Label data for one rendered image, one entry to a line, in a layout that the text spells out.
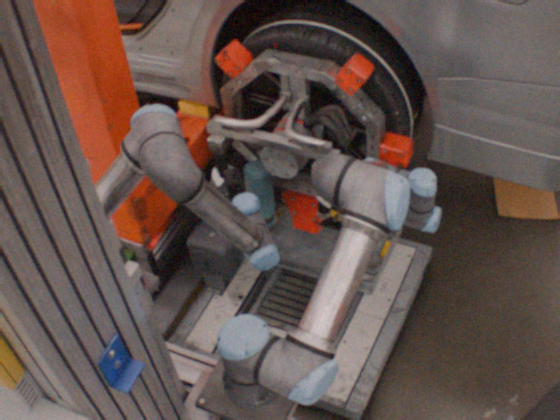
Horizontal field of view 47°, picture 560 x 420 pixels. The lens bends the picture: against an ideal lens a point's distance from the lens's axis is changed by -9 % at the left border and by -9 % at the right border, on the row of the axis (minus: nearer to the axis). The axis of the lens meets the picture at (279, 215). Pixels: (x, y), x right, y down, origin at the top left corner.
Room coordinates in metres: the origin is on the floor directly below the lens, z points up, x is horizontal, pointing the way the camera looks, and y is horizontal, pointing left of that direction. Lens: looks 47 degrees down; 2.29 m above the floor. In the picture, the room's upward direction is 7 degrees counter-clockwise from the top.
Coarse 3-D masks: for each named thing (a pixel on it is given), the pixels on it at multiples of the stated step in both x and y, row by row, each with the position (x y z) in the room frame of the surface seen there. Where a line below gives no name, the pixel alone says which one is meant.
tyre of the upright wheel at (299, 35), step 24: (264, 24) 1.96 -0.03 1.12; (288, 24) 1.86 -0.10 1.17; (336, 24) 1.83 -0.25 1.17; (360, 24) 1.84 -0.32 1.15; (264, 48) 1.84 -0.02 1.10; (288, 48) 1.80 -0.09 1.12; (312, 48) 1.76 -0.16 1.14; (336, 48) 1.72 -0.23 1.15; (360, 48) 1.74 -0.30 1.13; (384, 48) 1.78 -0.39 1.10; (384, 72) 1.69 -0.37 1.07; (408, 72) 1.76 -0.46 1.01; (384, 96) 1.64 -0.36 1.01; (408, 96) 1.70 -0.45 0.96; (408, 120) 1.65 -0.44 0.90
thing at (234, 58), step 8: (224, 48) 1.89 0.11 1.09; (232, 48) 1.84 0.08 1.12; (240, 48) 1.85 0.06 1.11; (224, 56) 1.82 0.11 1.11; (232, 56) 1.81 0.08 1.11; (240, 56) 1.83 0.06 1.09; (248, 56) 1.84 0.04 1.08; (224, 64) 1.82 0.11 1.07; (232, 64) 1.81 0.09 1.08; (240, 64) 1.80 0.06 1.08; (248, 64) 1.81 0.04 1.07; (232, 72) 1.81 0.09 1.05; (240, 72) 1.79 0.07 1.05
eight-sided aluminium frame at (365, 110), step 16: (256, 64) 1.76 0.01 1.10; (272, 64) 1.74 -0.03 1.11; (288, 64) 1.71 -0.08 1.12; (304, 64) 1.71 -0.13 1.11; (320, 64) 1.70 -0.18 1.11; (336, 64) 1.69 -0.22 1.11; (240, 80) 1.80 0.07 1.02; (320, 80) 1.65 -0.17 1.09; (224, 96) 1.83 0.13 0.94; (240, 96) 1.86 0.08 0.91; (352, 96) 1.61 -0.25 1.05; (224, 112) 1.84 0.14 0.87; (240, 112) 1.86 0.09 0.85; (352, 112) 1.60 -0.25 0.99; (368, 112) 1.59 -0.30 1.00; (368, 128) 1.58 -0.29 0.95; (384, 128) 1.61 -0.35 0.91; (240, 144) 1.81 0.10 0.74; (256, 144) 1.83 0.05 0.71; (368, 144) 1.58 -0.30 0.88; (272, 176) 1.76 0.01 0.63; (304, 176) 1.75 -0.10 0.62; (304, 192) 1.70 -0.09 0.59
